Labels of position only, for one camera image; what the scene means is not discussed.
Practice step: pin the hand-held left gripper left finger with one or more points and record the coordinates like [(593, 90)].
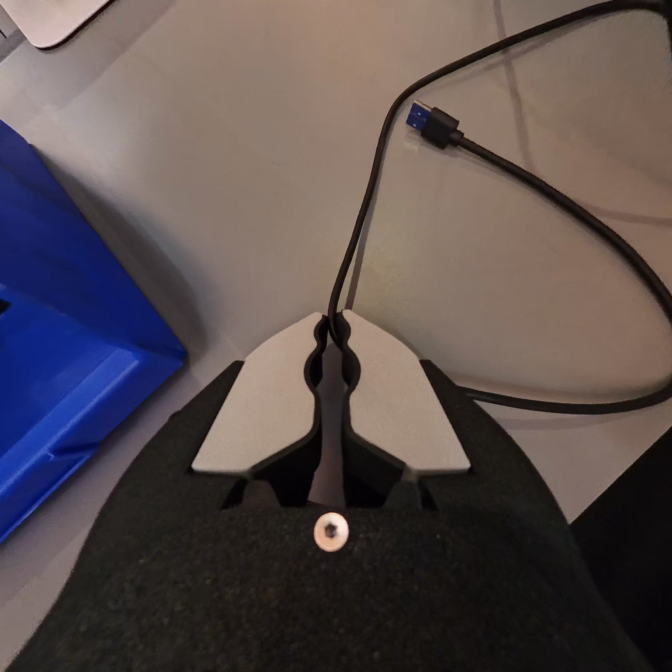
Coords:
[(262, 414)]

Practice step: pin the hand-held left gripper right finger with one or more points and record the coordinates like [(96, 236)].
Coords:
[(404, 414)]

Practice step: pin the blue plastic bin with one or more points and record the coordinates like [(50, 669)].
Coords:
[(63, 341)]

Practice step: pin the person's dark trousers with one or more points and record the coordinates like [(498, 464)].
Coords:
[(630, 551)]

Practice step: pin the white folding stand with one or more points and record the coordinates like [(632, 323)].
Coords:
[(52, 21)]

